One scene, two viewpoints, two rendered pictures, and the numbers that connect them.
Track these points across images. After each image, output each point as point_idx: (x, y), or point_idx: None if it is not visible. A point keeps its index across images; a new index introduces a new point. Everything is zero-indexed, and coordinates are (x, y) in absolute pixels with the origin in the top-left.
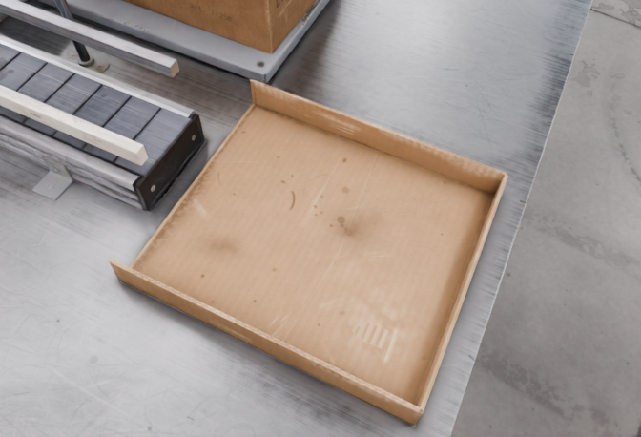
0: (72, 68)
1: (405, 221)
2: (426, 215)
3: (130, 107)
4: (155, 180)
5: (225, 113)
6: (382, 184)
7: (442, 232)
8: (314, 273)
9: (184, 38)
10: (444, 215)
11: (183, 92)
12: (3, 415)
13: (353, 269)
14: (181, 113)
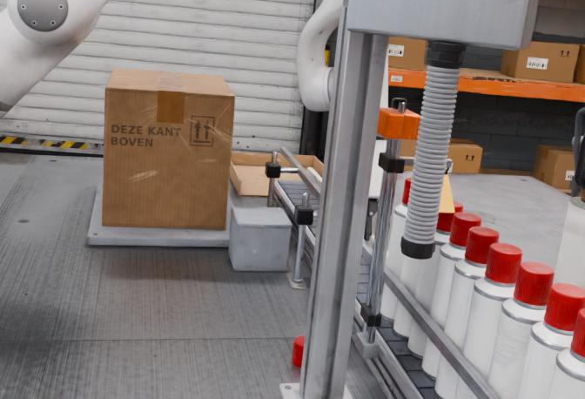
0: (288, 200)
1: (256, 172)
2: (249, 170)
3: (289, 187)
4: None
5: (252, 199)
6: (246, 175)
7: (252, 168)
8: (293, 179)
9: (227, 202)
10: (245, 168)
11: (252, 206)
12: (396, 202)
13: (284, 175)
14: (277, 182)
